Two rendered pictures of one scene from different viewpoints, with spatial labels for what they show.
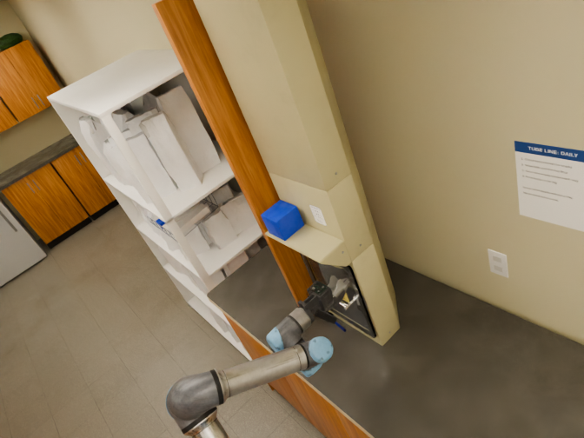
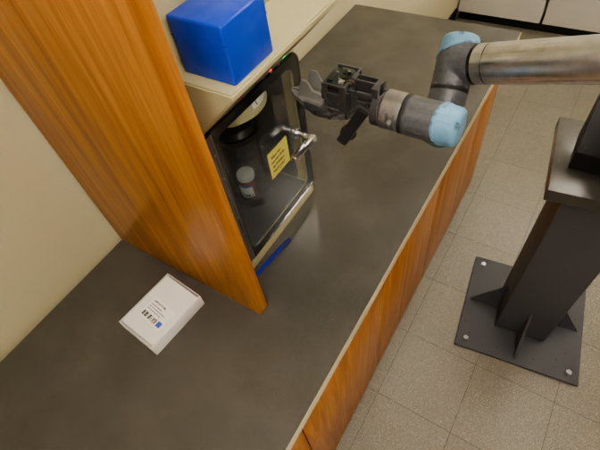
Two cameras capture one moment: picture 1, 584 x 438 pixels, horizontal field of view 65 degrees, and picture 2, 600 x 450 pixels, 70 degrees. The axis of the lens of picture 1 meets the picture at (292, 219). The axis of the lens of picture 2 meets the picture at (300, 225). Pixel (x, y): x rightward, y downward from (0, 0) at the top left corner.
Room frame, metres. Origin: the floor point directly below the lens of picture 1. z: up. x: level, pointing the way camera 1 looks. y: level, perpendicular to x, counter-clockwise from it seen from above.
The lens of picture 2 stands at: (1.58, 0.63, 1.87)
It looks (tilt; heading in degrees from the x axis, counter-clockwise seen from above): 52 degrees down; 247
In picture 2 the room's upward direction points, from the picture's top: 11 degrees counter-clockwise
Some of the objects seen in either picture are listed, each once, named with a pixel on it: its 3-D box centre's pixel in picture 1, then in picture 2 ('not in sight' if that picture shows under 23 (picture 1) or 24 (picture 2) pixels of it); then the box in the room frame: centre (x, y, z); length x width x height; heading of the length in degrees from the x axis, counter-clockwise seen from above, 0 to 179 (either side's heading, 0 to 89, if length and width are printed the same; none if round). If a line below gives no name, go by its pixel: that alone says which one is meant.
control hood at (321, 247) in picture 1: (306, 247); (267, 61); (1.31, -0.01, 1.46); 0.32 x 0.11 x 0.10; 27
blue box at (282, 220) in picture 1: (282, 220); (222, 34); (1.39, 0.03, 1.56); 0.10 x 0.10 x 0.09; 27
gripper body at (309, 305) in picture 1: (316, 301); (354, 97); (1.16, 0.04, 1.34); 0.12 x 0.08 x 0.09; 117
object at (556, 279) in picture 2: not in sight; (555, 260); (0.47, 0.29, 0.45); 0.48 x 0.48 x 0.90; 34
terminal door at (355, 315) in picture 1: (336, 289); (270, 164); (1.34, -0.05, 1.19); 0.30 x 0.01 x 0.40; 26
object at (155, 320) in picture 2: not in sight; (162, 312); (1.71, 0.00, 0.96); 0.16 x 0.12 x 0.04; 22
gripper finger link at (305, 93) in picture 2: (335, 282); (305, 91); (1.22, -0.05, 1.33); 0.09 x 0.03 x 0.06; 117
